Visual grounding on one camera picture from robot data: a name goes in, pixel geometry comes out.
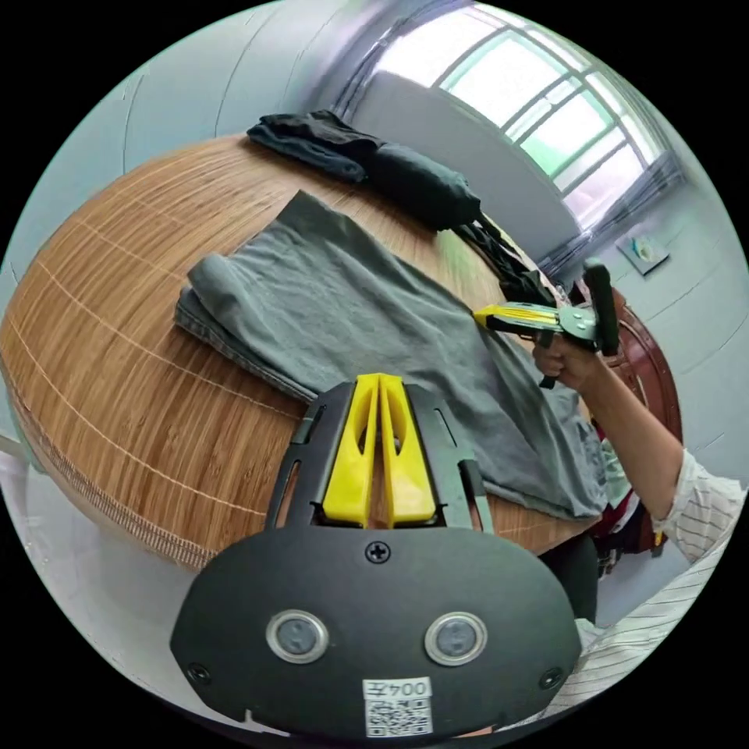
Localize person's right forearm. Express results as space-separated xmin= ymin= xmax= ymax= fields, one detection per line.
xmin=576 ymin=360 xmax=687 ymax=523

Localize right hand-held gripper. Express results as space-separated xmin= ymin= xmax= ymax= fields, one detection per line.
xmin=472 ymin=303 xmax=605 ymax=391

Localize person's right hand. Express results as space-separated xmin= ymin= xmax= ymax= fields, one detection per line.
xmin=533 ymin=339 xmax=605 ymax=394

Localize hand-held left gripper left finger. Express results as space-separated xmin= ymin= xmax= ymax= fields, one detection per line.
xmin=321 ymin=373 xmax=380 ymax=523

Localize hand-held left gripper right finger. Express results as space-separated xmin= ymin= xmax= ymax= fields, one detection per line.
xmin=378 ymin=373 xmax=438 ymax=526

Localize dark red wooden furniture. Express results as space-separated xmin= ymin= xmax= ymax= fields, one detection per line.
xmin=570 ymin=280 xmax=684 ymax=445

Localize window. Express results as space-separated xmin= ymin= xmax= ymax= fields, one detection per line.
xmin=332 ymin=4 xmax=687 ymax=277

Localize pile of clothes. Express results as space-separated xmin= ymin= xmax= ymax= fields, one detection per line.
xmin=246 ymin=109 xmax=564 ymax=308

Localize gray pants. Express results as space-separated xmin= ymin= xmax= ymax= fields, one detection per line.
xmin=173 ymin=190 xmax=611 ymax=523

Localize person's body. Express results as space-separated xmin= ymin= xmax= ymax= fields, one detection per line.
xmin=537 ymin=447 xmax=749 ymax=729

